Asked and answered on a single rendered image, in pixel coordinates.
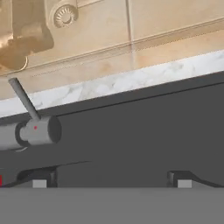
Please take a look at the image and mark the grey tap lever handle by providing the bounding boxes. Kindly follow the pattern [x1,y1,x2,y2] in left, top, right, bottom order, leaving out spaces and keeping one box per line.
[7,76,63,147]

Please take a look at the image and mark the beige sink basin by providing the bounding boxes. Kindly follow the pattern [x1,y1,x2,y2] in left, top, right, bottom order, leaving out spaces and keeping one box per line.
[0,0,224,102]

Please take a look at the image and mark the round sink drain strainer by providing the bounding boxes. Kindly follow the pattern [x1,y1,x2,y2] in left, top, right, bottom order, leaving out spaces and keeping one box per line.
[48,1,80,30]

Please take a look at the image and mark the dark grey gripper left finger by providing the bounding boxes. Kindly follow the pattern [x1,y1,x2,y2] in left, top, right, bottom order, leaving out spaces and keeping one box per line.
[2,165,59,189]

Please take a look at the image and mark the dark grey cupboard front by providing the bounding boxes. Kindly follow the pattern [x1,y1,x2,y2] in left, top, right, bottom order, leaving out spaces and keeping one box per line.
[0,71,224,189]

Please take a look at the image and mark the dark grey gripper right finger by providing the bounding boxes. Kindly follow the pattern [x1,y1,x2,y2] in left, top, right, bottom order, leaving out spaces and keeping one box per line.
[166,170,224,189]

